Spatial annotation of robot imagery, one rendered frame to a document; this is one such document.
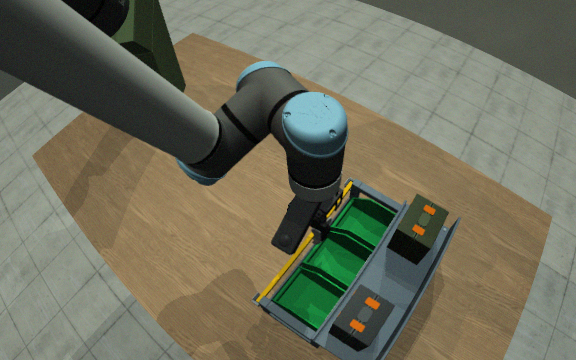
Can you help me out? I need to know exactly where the green open bin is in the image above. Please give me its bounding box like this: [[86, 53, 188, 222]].
[[274, 267, 345, 332], [303, 231, 373, 291], [331, 197, 396, 250]]

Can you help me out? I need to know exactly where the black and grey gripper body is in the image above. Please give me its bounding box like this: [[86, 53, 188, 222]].
[[310, 188, 344, 230]]

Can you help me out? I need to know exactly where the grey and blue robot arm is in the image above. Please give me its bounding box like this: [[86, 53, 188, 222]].
[[0, 0, 348, 255]]

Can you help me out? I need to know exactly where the yellow bar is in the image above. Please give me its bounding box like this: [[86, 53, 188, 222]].
[[256, 181, 353, 302]]

